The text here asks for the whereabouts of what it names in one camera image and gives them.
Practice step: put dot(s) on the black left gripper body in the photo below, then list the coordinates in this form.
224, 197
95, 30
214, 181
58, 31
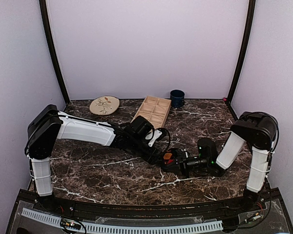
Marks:
149, 158

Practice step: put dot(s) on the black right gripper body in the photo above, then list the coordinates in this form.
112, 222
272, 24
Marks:
197, 163

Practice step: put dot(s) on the wooden compartment tray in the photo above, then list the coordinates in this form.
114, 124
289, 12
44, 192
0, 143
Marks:
155, 110

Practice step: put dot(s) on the argyle patterned sock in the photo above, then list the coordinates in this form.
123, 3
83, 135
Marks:
171, 160

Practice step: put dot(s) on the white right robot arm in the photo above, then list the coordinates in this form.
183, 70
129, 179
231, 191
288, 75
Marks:
258, 130

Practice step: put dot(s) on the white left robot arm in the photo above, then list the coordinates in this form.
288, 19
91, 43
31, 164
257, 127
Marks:
51, 125

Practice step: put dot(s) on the cream floral plate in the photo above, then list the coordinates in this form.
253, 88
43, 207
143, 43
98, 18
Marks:
104, 105

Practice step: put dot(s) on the dark blue mug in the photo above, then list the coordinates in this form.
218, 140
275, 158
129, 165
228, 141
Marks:
177, 98

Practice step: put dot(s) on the white slotted cable duct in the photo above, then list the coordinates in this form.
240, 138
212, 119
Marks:
123, 226

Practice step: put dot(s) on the black left frame post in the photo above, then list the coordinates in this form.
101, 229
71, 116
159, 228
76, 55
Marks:
52, 50

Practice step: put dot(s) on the black frame post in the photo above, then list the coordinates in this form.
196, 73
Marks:
52, 50
243, 50

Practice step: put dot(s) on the black right frame post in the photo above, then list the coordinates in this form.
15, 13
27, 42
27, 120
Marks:
243, 50

